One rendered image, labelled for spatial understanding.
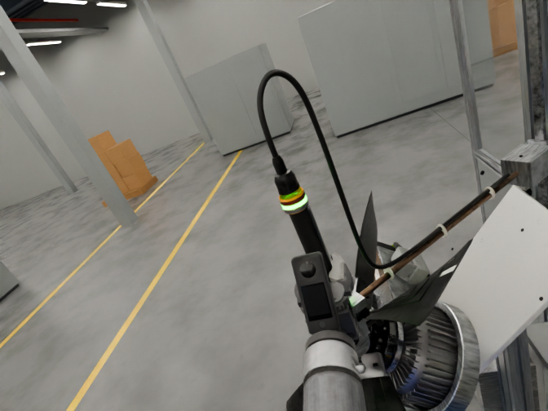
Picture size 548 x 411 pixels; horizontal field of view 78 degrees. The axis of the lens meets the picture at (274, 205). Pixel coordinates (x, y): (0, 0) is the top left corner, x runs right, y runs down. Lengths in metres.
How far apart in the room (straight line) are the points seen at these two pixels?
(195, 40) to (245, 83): 5.87
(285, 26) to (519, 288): 12.17
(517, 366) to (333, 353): 0.66
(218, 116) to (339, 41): 3.39
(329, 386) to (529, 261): 0.53
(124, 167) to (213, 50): 6.16
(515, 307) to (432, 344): 0.18
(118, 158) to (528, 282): 8.34
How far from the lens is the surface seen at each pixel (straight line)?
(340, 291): 0.56
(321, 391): 0.45
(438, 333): 0.88
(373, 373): 0.82
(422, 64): 6.18
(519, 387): 1.13
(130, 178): 8.75
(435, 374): 0.88
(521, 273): 0.85
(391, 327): 0.85
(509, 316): 0.85
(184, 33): 13.51
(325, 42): 5.97
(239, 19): 12.93
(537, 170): 1.03
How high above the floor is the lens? 1.84
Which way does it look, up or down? 24 degrees down
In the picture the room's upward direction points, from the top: 24 degrees counter-clockwise
